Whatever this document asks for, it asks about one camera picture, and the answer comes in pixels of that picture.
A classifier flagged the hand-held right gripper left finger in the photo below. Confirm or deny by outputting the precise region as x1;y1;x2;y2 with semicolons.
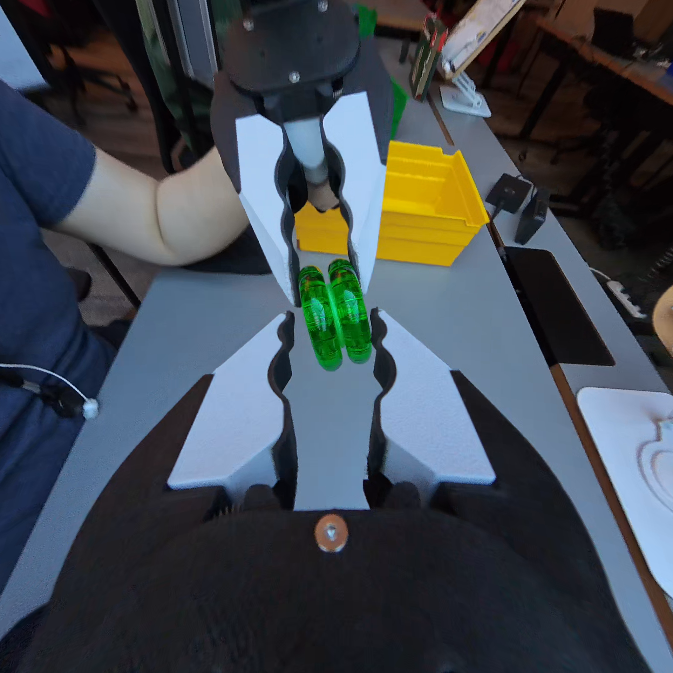
167;310;298;510

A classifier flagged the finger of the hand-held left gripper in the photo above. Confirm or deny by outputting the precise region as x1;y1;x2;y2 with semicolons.
235;112;305;309
322;90;388;288

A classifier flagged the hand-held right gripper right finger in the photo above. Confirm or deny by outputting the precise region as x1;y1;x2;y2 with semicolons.
364;307;496;510

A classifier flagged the green translucent yoyo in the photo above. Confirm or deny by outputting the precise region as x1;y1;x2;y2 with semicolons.
298;259;373;372

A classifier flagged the person's left hand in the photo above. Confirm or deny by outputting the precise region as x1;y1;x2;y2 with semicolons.
306;181;344;212

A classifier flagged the yellow plastic bin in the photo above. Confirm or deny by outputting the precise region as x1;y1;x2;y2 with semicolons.
293;139;490;268

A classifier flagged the green plastic bin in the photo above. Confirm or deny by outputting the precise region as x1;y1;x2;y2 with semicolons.
355;2;410;138

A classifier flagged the white tablet stand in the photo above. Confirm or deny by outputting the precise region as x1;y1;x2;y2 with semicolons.
439;68;492;118

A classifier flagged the green and red carton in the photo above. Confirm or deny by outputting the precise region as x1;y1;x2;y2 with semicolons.
409;15;449;102

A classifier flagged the black power adapter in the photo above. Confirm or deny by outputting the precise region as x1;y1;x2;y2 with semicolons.
485;174;534;219

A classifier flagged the black rectangular device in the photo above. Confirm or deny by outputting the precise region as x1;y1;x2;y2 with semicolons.
514;188;552;245

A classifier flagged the black mouse pad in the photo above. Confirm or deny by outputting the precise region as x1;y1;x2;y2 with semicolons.
502;246;616;368

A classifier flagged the printed instruction sheet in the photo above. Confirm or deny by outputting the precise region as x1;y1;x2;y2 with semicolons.
444;0;526;80

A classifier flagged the white moulded tray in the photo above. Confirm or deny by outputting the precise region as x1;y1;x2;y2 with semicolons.
577;387;673;600

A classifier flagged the white power strip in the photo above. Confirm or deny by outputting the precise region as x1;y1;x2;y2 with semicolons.
605;279;647;319

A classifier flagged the round wooden board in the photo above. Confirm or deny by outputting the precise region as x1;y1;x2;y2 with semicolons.
652;286;673;353

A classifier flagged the wooden desk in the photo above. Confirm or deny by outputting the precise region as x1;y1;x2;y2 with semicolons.
533;13;673;106

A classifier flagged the thin white cable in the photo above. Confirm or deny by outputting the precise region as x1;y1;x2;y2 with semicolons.
0;363;101;420

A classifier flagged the black cable clip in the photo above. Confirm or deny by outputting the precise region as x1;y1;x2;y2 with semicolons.
0;368;86;420

